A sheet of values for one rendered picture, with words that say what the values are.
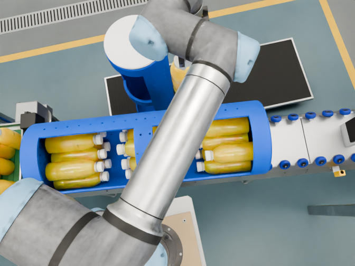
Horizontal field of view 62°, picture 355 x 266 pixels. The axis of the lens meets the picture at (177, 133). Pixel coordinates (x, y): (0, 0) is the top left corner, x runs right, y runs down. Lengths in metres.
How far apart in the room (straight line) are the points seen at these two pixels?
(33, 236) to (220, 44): 0.39
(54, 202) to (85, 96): 2.09
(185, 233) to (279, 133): 0.63
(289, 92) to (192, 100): 1.92
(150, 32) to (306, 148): 1.03
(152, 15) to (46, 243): 0.38
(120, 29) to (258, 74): 1.23
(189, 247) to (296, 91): 1.61
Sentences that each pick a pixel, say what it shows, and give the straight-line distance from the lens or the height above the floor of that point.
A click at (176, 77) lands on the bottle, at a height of 1.40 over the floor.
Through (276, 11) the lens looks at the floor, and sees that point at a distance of 2.85.
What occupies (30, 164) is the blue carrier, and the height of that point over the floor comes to 1.23.
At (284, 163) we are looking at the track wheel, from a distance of 1.31.
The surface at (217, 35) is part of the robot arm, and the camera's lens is 0.50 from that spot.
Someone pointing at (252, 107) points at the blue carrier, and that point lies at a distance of 1.09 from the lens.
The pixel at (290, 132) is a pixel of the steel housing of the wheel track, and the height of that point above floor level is 0.93.
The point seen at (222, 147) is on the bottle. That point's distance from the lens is 1.11.
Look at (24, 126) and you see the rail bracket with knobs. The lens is 1.46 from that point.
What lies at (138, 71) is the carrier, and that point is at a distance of 1.36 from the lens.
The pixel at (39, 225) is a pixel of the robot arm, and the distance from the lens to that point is 0.46.
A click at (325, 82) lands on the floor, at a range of 2.65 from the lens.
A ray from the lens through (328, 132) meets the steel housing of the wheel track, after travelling 1.46.
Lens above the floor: 2.21
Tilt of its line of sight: 75 degrees down
